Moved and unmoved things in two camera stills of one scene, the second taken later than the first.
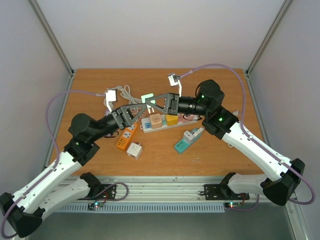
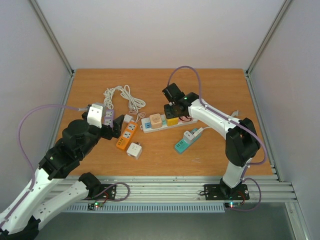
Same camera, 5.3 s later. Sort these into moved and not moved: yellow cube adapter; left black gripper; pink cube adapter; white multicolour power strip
Moved: left black gripper
Not moved: white multicolour power strip; yellow cube adapter; pink cube adapter
